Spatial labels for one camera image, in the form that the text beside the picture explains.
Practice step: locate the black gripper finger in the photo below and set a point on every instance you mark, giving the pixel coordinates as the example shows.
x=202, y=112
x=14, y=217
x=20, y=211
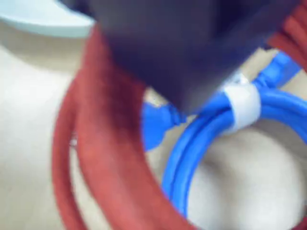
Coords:
x=156, y=48
x=247, y=31

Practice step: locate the light blue plate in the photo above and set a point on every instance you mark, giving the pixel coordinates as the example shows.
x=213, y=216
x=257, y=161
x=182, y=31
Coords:
x=36, y=21

